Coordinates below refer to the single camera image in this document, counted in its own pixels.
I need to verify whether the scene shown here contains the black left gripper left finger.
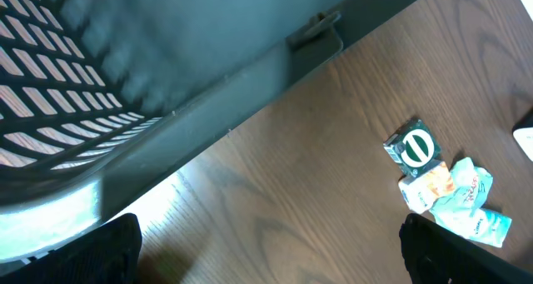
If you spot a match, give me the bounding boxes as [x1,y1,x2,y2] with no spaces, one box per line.
[1,213,142,284]

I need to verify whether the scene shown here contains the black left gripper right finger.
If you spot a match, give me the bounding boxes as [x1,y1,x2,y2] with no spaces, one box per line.
[399,213,532,284]

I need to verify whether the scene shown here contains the teal tissue pack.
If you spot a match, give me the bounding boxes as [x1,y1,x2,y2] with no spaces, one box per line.
[431,208,512,248]

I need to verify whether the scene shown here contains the orange tissue pack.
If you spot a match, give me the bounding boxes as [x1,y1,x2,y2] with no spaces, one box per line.
[398,160,456,214]

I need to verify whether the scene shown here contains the teal snack packet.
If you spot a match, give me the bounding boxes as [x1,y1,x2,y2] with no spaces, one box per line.
[430,157,494,216]

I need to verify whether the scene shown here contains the round clear packaged item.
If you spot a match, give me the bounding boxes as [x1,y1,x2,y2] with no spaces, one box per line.
[383,117,441,177]

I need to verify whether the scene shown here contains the dark grey plastic basket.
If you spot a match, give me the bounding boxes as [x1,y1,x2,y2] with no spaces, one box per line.
[1,0,416,262]

